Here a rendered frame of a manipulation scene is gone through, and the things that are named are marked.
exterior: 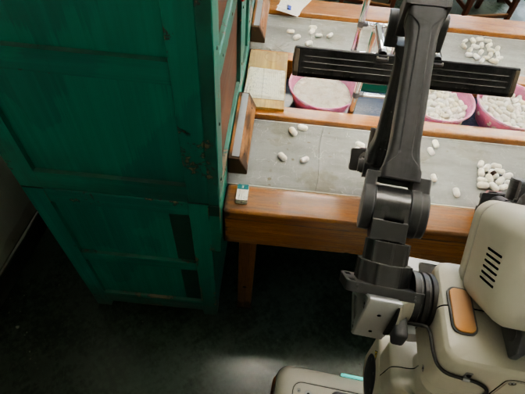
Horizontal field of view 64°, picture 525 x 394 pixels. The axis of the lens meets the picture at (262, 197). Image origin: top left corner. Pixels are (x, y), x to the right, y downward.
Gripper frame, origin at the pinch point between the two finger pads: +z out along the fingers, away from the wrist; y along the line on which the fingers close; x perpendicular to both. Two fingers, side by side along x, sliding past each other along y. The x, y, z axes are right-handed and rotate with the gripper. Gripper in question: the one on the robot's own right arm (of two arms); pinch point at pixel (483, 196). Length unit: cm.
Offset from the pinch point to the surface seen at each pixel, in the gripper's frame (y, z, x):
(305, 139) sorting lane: 56, 16, -10
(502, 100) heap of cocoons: -20, 43, -29
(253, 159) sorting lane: 73, 7, -3
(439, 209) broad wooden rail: 14.9, -5.8, 4.1
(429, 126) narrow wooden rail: 12.9, 22.9, -18.0
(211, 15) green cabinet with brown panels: 80, -55, -38
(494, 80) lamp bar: 8.9, -7.6, -34.7
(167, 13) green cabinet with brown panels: 87, -55, -38
